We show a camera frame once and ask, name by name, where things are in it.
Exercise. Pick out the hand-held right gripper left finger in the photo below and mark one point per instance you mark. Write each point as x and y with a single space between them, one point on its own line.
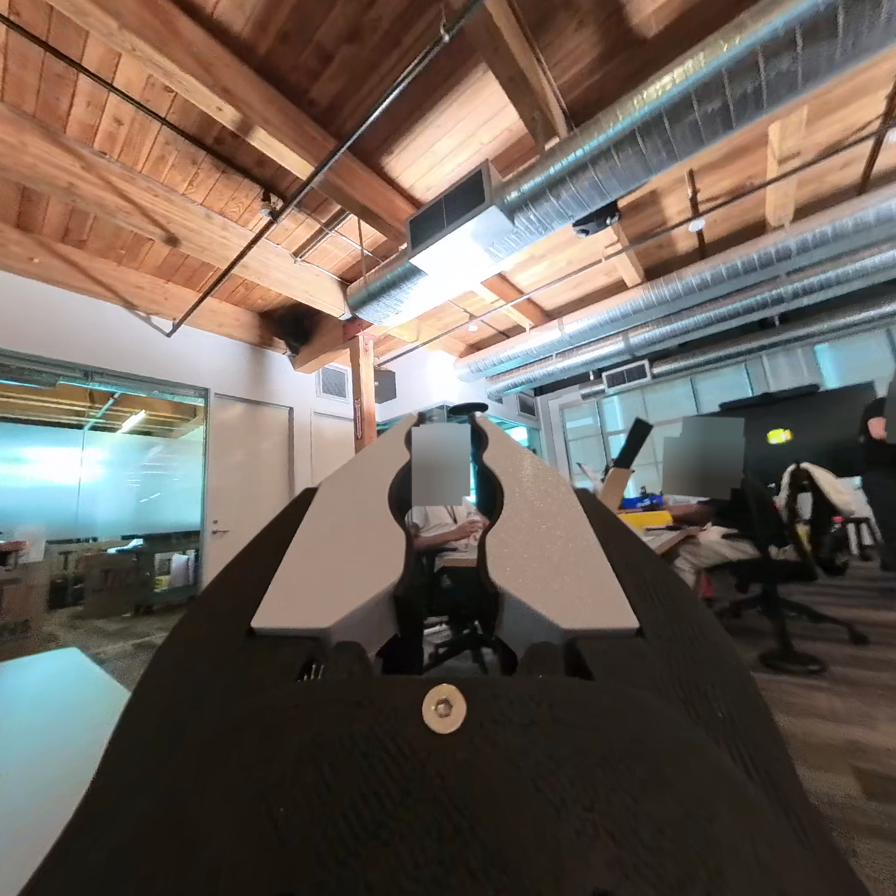
329 560

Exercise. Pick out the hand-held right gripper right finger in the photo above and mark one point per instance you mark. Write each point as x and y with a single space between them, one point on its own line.
560 560

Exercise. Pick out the cardboard box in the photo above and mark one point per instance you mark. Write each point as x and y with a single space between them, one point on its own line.
616 486

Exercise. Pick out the yellow plastic bin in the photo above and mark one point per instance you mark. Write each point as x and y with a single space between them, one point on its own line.
647 520

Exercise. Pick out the white door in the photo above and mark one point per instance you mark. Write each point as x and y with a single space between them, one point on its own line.
332 448
252 483

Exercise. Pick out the black office chair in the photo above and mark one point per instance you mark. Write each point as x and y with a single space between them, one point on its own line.
812 546
448 595
763 532

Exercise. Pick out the black round-top stand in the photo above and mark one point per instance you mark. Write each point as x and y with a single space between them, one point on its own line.
469 410

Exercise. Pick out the white cloth on chair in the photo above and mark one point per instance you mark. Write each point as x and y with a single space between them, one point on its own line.
833 490

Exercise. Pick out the black partition panel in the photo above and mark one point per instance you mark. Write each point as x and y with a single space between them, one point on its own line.
805 420

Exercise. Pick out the wooden support post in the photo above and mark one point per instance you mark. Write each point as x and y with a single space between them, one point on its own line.
362 392

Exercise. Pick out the white wall vent grille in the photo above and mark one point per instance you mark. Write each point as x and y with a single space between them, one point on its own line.
332 382

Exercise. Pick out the black wall speaker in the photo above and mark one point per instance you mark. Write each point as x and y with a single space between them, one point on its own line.
385 386

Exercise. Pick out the white duct vent grille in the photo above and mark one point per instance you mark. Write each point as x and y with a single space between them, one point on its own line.
626 376

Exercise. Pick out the frosted glass wall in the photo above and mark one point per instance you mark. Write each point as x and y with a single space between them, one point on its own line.
105 455

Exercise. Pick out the grey duct vent box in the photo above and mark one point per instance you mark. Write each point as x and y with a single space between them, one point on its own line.
455 217

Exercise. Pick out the large silver air duct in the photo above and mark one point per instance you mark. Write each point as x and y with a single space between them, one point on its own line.
630 147

